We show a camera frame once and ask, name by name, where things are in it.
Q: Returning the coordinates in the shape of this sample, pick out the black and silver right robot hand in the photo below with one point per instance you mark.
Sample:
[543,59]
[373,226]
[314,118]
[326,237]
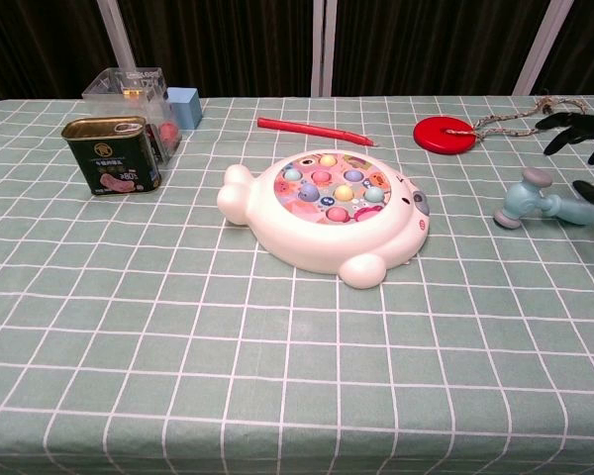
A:
[574,126]

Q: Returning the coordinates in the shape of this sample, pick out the light blue toy hammer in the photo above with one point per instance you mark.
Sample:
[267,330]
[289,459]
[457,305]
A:
[522,200]

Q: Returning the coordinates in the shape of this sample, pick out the white whack-a-mole toy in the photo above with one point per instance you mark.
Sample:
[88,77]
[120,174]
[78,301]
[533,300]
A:
[297,242]

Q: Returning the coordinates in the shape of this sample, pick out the dark curtain panel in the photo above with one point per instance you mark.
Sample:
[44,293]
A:
[425,44]
[218,44]
[29,49]
[591,44]

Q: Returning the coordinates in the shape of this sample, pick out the red disc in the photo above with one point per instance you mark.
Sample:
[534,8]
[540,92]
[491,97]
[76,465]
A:
[433,136]

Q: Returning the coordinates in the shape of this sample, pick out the red pen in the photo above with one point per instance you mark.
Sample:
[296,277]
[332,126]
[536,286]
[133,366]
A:
[307,127]

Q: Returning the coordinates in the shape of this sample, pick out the light blue cube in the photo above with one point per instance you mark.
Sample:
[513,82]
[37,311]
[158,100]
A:
[188,109]

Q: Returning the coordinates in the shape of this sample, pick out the clear plastic box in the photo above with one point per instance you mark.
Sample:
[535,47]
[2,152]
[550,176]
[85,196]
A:
[128,94]

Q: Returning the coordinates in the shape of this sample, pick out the green checked tablecloth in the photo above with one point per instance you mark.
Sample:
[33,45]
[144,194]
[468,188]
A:
[178,346]

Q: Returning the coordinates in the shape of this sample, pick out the dark green meat can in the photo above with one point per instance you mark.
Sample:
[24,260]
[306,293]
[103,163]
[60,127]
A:
[114,158]

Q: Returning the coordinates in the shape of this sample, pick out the grey partition post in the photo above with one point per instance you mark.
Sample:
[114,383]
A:
[322,49]
[116,29]
[539,49]

